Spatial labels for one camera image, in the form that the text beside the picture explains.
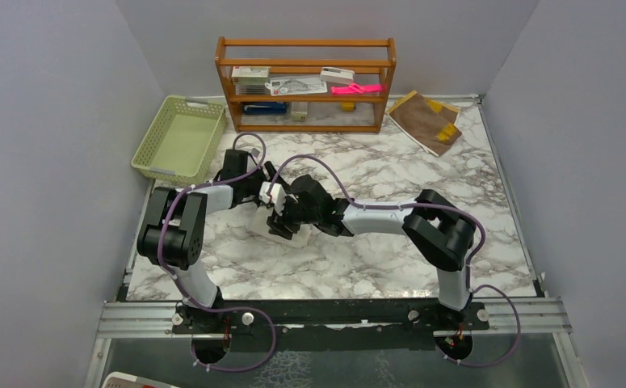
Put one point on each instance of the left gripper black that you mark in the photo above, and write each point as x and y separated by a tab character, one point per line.
270	171

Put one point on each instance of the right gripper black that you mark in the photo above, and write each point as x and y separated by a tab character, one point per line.
279	224

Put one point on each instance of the white towel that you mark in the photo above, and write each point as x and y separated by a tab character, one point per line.
263	223

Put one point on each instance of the brown yellow cloth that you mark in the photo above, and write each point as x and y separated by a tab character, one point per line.
430	123

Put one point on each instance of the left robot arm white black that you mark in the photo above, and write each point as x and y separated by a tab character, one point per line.
171	235

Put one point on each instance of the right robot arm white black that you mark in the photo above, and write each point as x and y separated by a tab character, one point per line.
442	233

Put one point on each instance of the blue object lower shelf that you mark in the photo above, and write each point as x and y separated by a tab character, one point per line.
264	108

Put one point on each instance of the green plastic basket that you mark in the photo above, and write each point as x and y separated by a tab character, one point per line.
181	141

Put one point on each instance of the small green white box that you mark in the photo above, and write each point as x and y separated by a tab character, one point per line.
298	111

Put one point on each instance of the ruler set package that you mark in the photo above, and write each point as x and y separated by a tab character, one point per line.
309	85

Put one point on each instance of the wooden shelf rack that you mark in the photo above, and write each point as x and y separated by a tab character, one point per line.
374	61

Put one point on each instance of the white box red label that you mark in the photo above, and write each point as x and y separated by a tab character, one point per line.
250	73

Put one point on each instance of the yellow object lower shelf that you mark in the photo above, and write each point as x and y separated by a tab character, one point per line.
348	106

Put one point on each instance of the pink tool on shelf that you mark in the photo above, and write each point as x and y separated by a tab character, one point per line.
356	89

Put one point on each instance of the white device on shelf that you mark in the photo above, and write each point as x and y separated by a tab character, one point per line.
337	76

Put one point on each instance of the white red object bottom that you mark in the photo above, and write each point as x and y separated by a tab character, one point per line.
125	380

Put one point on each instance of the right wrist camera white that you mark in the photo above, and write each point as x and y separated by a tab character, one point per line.
272	194

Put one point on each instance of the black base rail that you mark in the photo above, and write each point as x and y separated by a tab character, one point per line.
326	324

